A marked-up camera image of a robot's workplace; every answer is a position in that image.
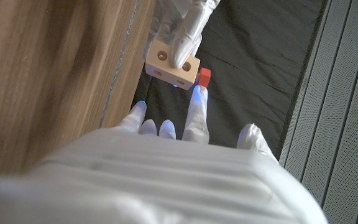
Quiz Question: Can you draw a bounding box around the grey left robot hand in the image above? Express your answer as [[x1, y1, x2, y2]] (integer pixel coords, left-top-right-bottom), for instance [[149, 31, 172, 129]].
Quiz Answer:
[[144, 0, 222, 69]]

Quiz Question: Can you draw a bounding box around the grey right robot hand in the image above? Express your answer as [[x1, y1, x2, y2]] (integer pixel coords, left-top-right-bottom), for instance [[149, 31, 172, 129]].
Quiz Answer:
[[0, 85, 329, 224]]

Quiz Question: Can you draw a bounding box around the wooden block with holes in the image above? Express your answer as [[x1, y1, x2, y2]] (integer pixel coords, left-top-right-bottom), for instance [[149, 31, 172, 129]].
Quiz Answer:
[[144, 39, 201, 91]]

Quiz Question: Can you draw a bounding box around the red-headed wooden screw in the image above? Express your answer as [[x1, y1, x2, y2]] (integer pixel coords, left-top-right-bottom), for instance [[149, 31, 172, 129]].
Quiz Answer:
[[196, 67, 212, 88]]

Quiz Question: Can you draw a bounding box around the black backdrop curtain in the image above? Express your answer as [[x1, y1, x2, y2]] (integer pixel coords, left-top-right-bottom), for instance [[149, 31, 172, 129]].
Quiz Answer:
[[132, 0, 329, 156]]

